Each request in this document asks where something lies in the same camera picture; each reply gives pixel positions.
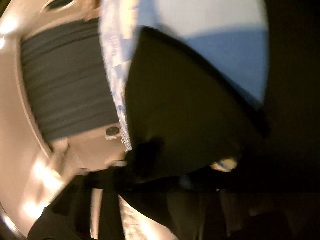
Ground black pants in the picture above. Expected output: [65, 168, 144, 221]
[121, 27, 264, 239]

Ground small round bedside item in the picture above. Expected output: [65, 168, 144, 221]
[105, 126, 121, 140]

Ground dark grey curtain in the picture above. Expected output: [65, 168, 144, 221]
[20, 19, 118, 142]

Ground blue white patterned bedspread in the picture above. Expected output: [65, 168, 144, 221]
[99, 0, 268, 148]

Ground oval wall mirror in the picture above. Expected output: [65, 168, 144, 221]
[40, 0, 76, 13]

